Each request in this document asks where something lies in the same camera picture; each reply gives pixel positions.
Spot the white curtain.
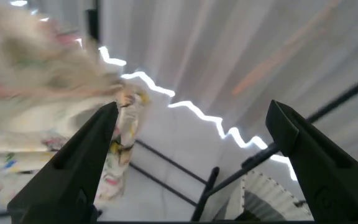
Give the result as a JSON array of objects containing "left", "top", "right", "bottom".
[{"left": 26, "top": 0, "right": 358, "bottom": 175}]

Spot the cream printed garment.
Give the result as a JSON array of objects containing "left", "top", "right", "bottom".
[{"left": 0, "top": 4, "right": 150, "bottom": 203}]

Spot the black clothes rack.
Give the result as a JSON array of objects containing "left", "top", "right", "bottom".
[{"left": 85, "top": 0, "right": 358, "bottom": 222}]

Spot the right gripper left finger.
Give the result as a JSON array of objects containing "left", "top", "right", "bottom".
[{"left": 7, "top": 101, "right": 119, "bottom": 224}]

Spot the pink clothes hanger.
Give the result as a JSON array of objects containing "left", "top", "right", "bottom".
[{"left": 231, "top": 0, "right": 344, "bottom": 96}]

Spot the white laundry basket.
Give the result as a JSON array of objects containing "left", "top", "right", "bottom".
[{"left": 224, "top": 169, "right": 313, "bottom": 222}]

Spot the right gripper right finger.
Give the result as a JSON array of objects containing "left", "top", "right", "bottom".
[{"left": 265, "top": 99, "right": 358, "bottom": 224}]

